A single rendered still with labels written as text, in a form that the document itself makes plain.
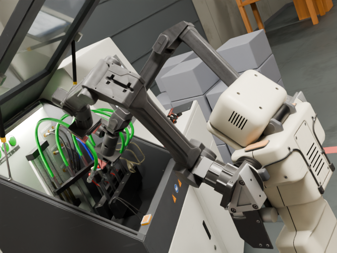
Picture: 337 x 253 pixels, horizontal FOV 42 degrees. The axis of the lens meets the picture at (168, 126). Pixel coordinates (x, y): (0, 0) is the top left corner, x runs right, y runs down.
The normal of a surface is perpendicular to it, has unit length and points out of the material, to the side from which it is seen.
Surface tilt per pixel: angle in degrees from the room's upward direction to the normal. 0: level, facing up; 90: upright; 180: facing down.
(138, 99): 108
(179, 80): 90
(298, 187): 90
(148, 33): 90
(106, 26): 90
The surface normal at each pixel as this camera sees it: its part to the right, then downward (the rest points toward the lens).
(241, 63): -0.52, 0.48
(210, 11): 0.75, -0.13
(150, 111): 0.71, 0.25
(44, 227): -0.20, 0.40
